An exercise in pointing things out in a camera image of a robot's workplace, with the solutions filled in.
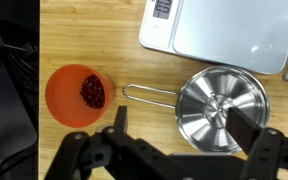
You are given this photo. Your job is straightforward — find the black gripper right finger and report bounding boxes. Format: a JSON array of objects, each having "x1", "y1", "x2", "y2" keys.
[{"x1": 225, "y1": 107, "x2": 288, "y2": 180}]

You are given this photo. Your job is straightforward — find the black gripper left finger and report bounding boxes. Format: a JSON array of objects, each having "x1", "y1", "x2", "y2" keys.
[{"x1": 43, "y1": 105, "x2": 195, "y2": 180}]

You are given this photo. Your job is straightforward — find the dark red beans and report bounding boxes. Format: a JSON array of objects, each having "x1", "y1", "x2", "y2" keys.
[{"x1": 79, "y1": 74, "x2": 106, "y2": 110}]

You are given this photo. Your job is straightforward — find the large orange plastic cup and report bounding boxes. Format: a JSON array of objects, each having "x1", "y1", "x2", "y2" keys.
[{"x1": 44, "y1": 63, "x2": 116, "y2": 129}]

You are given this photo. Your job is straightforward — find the white digital kitchen scale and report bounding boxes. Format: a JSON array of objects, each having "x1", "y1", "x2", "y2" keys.
[{"x1": 138, "y1": 0, "x2": 288, "y2": 75}]

